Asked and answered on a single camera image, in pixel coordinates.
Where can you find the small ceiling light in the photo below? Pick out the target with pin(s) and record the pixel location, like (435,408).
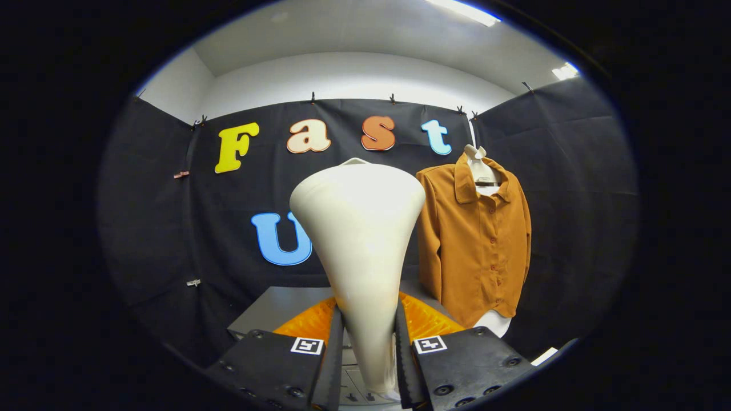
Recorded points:
(565,71)

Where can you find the orange button-up shirt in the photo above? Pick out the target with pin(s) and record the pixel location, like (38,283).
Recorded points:
(474,245)

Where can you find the small white card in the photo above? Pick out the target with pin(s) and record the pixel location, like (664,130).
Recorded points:
(543,356)

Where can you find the black backdrop cloth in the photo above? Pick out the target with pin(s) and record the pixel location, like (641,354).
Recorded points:
(228,200)

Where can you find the grey cabinet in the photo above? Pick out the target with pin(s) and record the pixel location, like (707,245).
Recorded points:
(274,305)

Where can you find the white garment steamer head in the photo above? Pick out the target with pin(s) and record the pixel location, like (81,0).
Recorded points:
(360,240)

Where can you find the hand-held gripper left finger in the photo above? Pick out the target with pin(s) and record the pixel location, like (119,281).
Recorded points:
(334,371)

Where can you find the long ceiling light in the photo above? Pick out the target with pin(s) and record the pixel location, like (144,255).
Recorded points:
(465,11)

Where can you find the white plastic clothes hanger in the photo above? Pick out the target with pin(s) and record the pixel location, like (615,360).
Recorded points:
(482,171)

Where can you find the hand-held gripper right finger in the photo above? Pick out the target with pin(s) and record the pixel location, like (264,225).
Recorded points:
(405,371)

